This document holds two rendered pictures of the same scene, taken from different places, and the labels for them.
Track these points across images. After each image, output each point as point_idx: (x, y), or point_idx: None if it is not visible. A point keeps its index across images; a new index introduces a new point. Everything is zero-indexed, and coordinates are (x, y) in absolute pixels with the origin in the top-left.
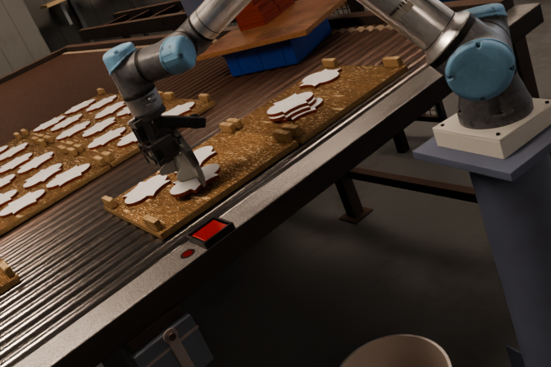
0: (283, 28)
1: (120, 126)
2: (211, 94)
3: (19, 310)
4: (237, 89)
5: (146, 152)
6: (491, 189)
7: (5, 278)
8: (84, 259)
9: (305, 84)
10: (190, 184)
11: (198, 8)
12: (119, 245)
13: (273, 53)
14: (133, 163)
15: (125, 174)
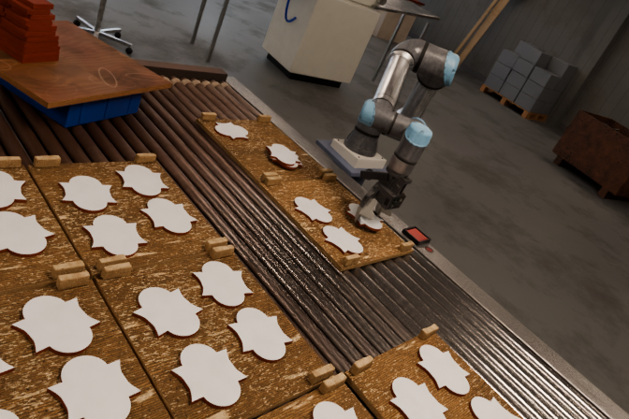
0: (121, 74)
1: (67, 219)
2: (98, 153)
3: (466, 331)
4: (127, 144)
5: (393, 201)
6: (360, 184)
7: (431, 338)
8: (413, 292)
9: (236, 137)
10: (373, 219)
11: (393, 96)
12: (404, 272)
13: (123, 102)
14: (240, 239)
15: (263, 249)
